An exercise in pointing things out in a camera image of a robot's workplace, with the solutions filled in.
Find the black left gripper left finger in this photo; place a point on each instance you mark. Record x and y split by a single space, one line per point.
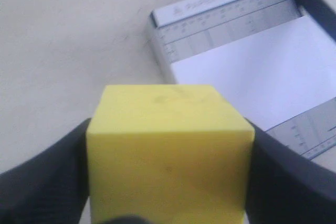
51 187

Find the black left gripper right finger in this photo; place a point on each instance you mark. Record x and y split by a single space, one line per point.
285 187

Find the black cutter blade arm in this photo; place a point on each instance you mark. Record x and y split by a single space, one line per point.
322 13

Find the yellow foam cube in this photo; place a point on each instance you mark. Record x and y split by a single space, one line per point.
169 154

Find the white paper sheet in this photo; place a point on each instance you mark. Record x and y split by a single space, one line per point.
270 76

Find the grey paper cutter base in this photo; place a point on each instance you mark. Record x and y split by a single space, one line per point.
191 27

